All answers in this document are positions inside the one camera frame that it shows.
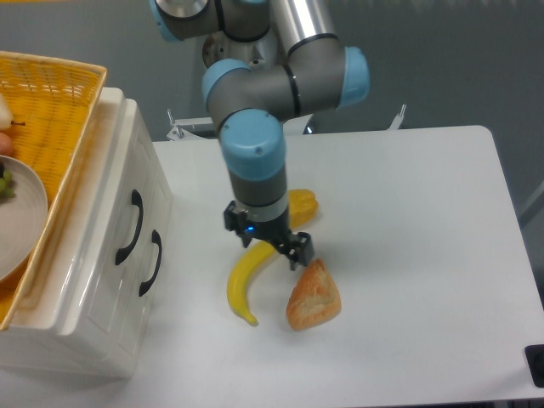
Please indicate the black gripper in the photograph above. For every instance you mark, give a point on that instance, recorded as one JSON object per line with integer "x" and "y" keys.
{"x": 266, "y": 223}

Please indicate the white drawer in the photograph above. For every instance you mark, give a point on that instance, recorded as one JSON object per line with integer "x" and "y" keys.
{"x": 135, "y": 199}

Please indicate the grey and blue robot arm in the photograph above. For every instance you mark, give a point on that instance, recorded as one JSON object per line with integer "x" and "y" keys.
{"x": 282, "y": 60}

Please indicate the white drawer cabinet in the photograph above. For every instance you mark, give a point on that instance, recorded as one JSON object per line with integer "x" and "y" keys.
{"x": 33, "y": 339}

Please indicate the yellow bell pepper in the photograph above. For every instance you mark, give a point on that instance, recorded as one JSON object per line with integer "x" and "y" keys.
{"x": 302, "y": 207}

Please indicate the yellow banana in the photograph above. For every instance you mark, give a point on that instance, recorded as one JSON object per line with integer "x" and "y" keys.
{"x": 240, "y": 278}

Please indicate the golden pastry bread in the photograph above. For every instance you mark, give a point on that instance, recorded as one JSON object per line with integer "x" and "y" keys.
{"x": 315, "y": 299}

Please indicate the grey plate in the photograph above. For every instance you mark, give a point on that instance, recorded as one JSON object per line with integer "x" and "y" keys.
{"x": 23, "y": 216}

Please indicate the yellow woven basket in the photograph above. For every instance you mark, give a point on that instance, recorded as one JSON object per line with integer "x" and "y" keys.
{"x": 53, "y": 101}

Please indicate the green grapes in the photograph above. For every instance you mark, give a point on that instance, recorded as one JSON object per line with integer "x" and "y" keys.
{"x": 6, "y": 185}

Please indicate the peach fruit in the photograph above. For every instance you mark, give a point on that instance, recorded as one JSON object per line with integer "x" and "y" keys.
{"x": 6, "y": 145}

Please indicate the white pear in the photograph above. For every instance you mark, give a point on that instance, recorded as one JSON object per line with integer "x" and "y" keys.
{"x": 6, "y": 116}

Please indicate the black object at table corner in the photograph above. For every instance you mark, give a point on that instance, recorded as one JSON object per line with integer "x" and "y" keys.
{"x": 535, "y": 358}

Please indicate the lower drawer black handle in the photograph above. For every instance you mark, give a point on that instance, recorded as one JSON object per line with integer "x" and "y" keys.
{"x": 146, "y": 285}

